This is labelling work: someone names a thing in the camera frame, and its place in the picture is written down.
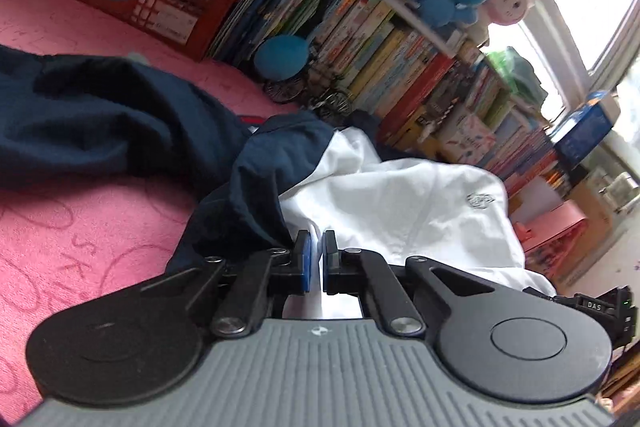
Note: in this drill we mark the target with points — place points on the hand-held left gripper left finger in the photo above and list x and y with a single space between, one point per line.
302 263

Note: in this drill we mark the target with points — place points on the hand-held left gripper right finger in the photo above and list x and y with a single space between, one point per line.
328 264

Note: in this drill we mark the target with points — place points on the navy and white jacket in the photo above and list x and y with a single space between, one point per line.
125 127

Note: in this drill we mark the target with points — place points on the blue carton box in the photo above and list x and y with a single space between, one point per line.
585 132

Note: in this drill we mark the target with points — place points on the white printed box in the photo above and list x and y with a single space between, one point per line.
467 139

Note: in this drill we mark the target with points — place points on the blue round object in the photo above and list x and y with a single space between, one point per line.
280 54

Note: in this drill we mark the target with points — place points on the row of books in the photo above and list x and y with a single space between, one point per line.
400 67

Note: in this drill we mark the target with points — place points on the pink blanket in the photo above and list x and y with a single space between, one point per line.
75 232

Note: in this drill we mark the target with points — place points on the white window frame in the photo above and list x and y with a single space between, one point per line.
565 22

